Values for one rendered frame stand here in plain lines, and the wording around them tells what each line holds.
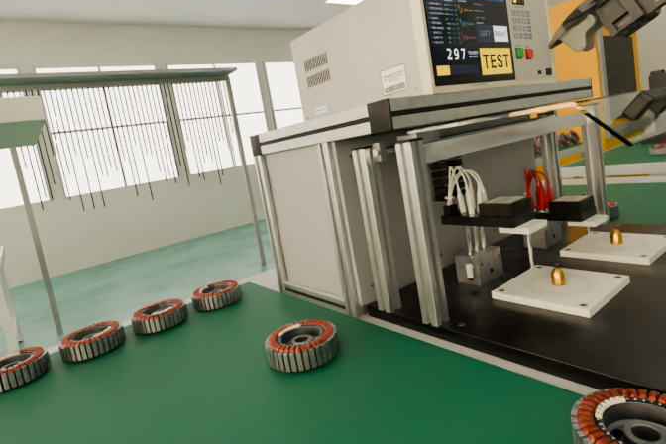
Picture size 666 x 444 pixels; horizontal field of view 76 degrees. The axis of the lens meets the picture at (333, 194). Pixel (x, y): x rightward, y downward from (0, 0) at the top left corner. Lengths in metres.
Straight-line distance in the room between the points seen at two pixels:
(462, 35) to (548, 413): 0.60
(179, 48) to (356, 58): 6.64
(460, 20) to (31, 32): 6.56
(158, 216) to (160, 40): 2.68
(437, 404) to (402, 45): 0.56
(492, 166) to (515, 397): 0.64
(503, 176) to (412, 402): 0.70
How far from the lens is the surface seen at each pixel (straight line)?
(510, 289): 0.77
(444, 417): 0.54
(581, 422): 0.48
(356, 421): 0.55
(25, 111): 0.75
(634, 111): 0.64
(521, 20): 1.02
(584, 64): 4.46
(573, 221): 0.98
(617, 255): 0.93
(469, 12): 0.87
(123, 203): 6.85
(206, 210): 7.19
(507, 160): 1.15
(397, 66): 0.79
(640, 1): 0.89
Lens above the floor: 1.06
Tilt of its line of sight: 6 degrees down
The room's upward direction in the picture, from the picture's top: 10 degrees counter-clockwise
